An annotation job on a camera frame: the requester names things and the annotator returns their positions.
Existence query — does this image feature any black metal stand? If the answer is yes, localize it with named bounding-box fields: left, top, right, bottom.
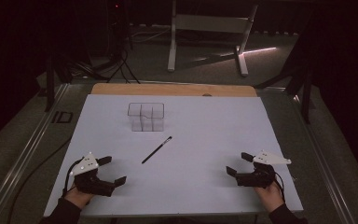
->
left=44, top=55, right=58, bottom=113
left=255, top=46, right=314, bottom=124

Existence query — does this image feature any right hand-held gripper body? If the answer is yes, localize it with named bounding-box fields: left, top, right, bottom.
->
left=235, top=149, right=293, bottom=189

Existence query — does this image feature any clear plastic organizer box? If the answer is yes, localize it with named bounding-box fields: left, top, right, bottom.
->
left=127, top=102, right=166, bottom=133

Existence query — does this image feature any white board sheet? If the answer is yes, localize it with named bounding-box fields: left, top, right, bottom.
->
left=43, top=94, right=305, bottom=218

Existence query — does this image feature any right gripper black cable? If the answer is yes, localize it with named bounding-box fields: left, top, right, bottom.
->
left=272, top=172, right=287, bottom=203

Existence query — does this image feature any black floor cable bundle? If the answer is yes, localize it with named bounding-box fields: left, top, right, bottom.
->
left=69, top=46, right=142, bottom=85

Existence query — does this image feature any person's left hand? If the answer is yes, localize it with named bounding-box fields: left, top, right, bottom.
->
left=63, top=185, right=94, bottom=210

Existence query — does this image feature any long black floor cable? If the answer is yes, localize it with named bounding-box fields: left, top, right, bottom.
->
left=7, top=135, right=73, bottom=224

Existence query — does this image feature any wooden table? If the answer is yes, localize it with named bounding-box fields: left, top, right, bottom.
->
left=90, top=82, right=258, bottom=98

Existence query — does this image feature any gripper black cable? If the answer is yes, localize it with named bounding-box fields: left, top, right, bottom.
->
left=62, top=161, right=76, bottom=198
left=272, top=172, right=287, bottom=203

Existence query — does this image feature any person's right hand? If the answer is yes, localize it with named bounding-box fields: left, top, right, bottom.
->
left=254, top=181, right=285, bottom=214

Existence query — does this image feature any white metal desk frame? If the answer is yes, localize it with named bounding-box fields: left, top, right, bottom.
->
left=167, top=0, right=259, bottom=77

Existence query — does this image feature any aluminium floor rail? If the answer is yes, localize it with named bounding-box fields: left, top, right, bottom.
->
left=293, top=92, right=357, bottom=224
left=0, top=83, right=71, bottom=224

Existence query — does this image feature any black pen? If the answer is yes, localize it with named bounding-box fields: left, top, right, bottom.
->
left=141, top=135, right=173, bottom=165

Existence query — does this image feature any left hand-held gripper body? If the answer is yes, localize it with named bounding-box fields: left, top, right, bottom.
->
left=69, top=151, right=117, bottom=198

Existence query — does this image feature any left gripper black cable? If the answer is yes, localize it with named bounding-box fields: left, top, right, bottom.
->
left=62, top=161, right=76, bottom=198

